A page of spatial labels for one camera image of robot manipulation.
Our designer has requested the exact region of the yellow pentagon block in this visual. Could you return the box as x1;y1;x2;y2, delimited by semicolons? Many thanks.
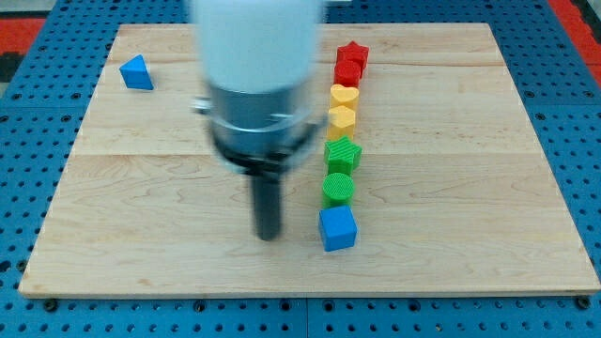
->
327;105;356;141

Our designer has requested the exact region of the red cylinder block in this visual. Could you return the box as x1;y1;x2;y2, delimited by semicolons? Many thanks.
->
333;60;362;87

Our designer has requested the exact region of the blue cube block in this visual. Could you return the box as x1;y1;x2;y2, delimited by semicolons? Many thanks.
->
318;206;358;252

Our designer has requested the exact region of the blue triangle block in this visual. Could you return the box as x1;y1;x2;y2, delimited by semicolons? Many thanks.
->
119;54;154;90

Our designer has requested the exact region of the yellow heart block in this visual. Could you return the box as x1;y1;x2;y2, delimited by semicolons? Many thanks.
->
330;84;360;111

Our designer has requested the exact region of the wooden board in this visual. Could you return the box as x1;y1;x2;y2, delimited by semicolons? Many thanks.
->
19;23;600;299

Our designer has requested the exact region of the red star block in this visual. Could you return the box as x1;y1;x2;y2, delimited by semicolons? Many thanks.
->
336;40;370;70

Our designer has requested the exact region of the green star block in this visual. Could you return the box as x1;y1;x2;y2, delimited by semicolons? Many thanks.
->
324;136;362;176

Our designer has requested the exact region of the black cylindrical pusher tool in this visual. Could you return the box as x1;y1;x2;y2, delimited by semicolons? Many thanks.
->
250;174;282;241

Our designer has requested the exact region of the green cylinder block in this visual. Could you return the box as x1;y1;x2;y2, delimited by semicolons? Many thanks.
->
322;173;355;208

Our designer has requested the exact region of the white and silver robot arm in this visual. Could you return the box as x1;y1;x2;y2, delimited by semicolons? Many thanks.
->
190;0;323;176

